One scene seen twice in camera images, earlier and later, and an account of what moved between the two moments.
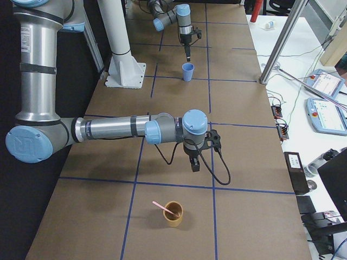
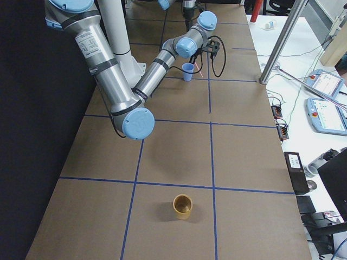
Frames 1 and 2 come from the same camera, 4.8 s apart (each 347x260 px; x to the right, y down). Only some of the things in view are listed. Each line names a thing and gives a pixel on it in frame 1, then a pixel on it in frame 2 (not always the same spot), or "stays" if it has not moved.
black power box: x=295 y=173 stays
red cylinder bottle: x=257 y=8 stays
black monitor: x=334 y=173 stays
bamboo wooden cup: x=171 y=220 -> x=182 y=204
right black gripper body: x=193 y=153 -> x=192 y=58
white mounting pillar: x=124 y=71 stays
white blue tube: x=269 y=25 stays
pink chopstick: x=163 y=207 -> x=198 y=67
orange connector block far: x=277 y=111 stays
